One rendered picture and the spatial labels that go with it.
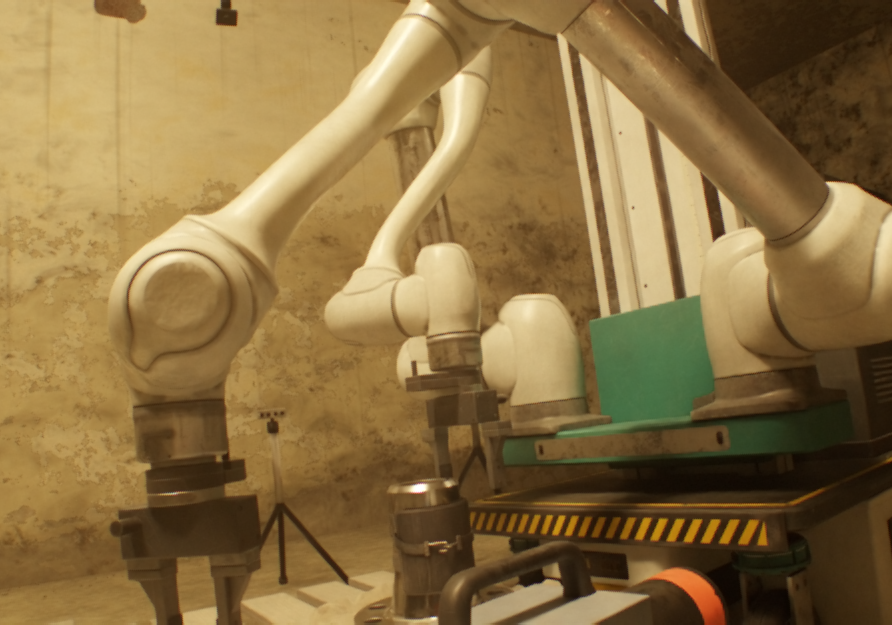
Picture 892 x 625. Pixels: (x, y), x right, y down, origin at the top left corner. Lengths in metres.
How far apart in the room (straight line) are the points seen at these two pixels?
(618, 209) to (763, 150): 0.65
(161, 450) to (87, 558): 2.62
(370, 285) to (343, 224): 2.56
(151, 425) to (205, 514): 0.10
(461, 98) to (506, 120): 3.20
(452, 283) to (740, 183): 0.48
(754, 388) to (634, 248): 0.52
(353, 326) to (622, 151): 0.69
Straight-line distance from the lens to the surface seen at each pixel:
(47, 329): 3.34
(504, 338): 1.38
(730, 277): 1.08
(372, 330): 1.20
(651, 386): 1.37
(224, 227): 0.59
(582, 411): 1.39
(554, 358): 1.36
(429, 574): 1.10
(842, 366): 1.40
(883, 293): 0.93
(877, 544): 1.18
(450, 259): 1.15
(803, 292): 0.95
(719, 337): 1.10
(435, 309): 1.13
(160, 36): 3.89
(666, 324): 1.34
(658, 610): 0.75
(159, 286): 0.53
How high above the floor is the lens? 0.49
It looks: 8 degrees up
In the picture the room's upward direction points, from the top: 7 degrees counter-clockwise
